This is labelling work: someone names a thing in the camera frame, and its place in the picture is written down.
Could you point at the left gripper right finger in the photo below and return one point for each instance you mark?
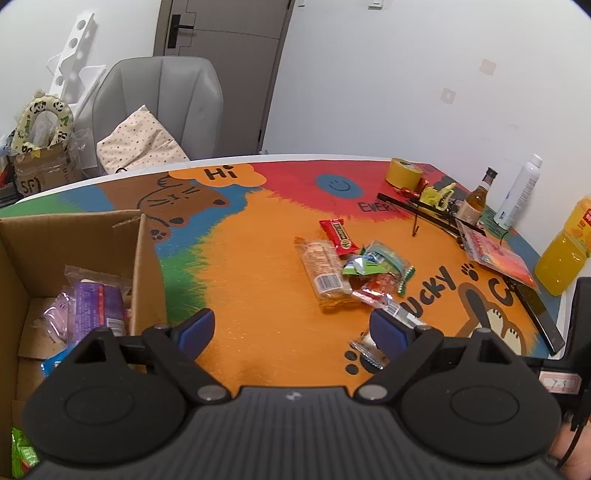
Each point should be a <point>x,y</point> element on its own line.
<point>472,399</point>

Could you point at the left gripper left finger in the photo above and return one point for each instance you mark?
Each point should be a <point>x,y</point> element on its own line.
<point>114,399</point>

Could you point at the blue snack packet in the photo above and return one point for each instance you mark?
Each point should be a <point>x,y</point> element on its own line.
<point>47,366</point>

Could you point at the purple label snack packet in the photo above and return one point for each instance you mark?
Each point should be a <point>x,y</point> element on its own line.
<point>95,300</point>

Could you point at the red orange snack packet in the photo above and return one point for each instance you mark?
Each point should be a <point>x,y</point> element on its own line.
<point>379,291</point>

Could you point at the green teal cookie packet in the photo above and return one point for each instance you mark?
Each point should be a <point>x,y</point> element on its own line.
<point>377,258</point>

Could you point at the long cracker packet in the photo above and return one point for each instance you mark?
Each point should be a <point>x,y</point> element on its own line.
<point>324,269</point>

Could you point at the red candy bar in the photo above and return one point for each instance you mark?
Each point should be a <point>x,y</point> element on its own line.
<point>337,234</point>

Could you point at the pink snack packet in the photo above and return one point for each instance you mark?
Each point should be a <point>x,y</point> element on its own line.
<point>55,319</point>

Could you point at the white rice cake packet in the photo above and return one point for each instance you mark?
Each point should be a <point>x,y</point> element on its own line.
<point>391,331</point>

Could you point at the person's right hand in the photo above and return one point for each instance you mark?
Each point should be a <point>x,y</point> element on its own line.
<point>578,465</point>

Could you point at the black flat phone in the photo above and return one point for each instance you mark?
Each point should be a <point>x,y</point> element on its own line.
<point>541,318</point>

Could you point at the green snack packet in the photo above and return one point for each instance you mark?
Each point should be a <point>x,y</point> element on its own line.
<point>23,454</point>

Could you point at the orange juice bottle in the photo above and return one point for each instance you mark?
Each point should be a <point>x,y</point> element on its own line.
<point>566,255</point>

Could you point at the red packet in zip bag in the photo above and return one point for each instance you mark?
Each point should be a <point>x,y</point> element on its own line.
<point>494,256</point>

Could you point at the brown cardboard box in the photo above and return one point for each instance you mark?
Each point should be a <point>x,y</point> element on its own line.
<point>36,252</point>

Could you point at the white spray bottle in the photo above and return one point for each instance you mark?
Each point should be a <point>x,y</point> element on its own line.
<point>519,193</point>

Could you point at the amber liquor bottle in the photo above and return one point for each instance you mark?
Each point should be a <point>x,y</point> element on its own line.
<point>474,204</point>

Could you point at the black wiper blade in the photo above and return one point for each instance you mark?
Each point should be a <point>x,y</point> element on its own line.
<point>443,220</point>

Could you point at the colourful cartoon table mat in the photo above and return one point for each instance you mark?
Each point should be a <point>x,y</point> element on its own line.
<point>224,236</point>

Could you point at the yellow tape roll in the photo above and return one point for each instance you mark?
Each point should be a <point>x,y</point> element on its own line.
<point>403,174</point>

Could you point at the small cardboard box SF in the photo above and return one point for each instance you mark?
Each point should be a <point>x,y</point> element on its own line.
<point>45,169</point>

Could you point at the dotted cream cushion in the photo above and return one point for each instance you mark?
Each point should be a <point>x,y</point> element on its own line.
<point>139,142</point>

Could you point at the panda print neck pillow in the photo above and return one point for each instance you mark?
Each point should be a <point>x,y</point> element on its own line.
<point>45,121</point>

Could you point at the grey upholstered chair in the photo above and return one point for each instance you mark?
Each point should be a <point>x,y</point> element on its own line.
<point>182,93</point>

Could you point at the white perforated rack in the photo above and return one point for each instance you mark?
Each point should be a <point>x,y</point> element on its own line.
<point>73,79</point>

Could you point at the grey door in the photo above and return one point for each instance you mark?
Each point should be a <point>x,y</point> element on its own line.
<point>244,40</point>

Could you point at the black door handle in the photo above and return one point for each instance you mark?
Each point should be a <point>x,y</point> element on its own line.
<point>174,28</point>

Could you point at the white wall switch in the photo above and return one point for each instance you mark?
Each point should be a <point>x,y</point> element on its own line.
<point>376,4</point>

